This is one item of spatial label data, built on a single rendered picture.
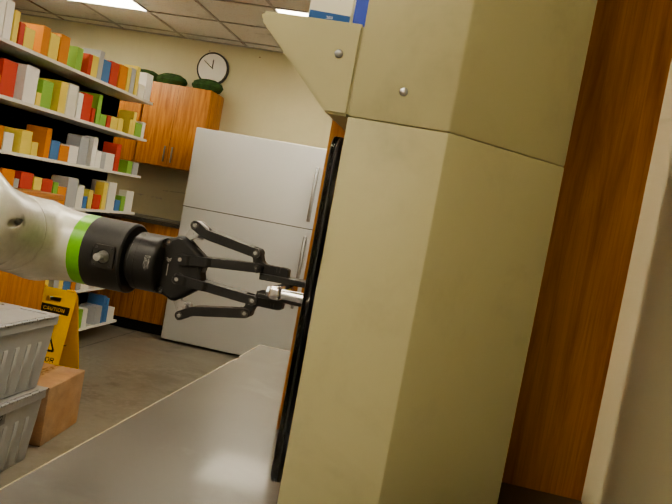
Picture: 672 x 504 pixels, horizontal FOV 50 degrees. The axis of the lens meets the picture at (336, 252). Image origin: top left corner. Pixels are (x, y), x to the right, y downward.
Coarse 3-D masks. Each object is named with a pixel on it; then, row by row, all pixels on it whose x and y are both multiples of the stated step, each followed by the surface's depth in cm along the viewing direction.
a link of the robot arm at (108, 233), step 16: (96, 224) 91; (112, 224) 92; (128, 224) 92; (96, 240) 90; (112, 240) 90; (128, 240) 91; (80, 256) 90; (96, 256) 88; (112, 256) 89; (80, 272) 91; (96, 272) 90; (112, 272) 90; (112, 288) 92; (128, 288) 93
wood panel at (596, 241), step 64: (640, 0) 107; (640, 64) 107; (576, 128) 109; (640, 128) 108; (320, 192) 116; (576, 192) 109; (640, 192) 108; (576, 256) 109; (576, 320) 110; (576, 384) 110; (512, 448) 112; (576, 448) 110
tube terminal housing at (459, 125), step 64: (384, 0) 77; (448, 0) 75; (512, 0) 78; (576, 0) 84; (384, 64) 77; (448, 64) 76; (512, 64) 80; (576, 64) 86; (384, 128) 77; (448, 128) 76; (512, 128) 81; (384, 192) 77; (448, 192) 77; (512, 192) 83; (384, 256) 77; (448, 256) 78; (512, 256) 84; (320, 320) 78; (384, 320) 77; (448, 320) 80; (512, 320) 86; (320, 384) 79; (384, 384) 77; (448, 384) 81; (512, 384) 88; (320, 448) 79; (384, 448) 78; (448, 448) 83
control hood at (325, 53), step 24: (288, 24) 78; (312, 24) 78; (336, 24) 77; (360, 24) 77; (288, 48) 78; (312, 48) 78; (336, 48) 77; (312, 72) 78; (336, 72) 78; (336, 96) 78; (336, 120) 82
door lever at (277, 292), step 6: (270, 288) 84; (276, 288) 84; (282, 288) 85; (288, 288) 87; (294, 288) 90; (270, 294) 84; (276, 294) 84; (282, 294) 84; (288, 294) 84; (294, 294) 84; (300, 294) 84; (288, 300) 84; (294, 300) 84; (300, 300) 84
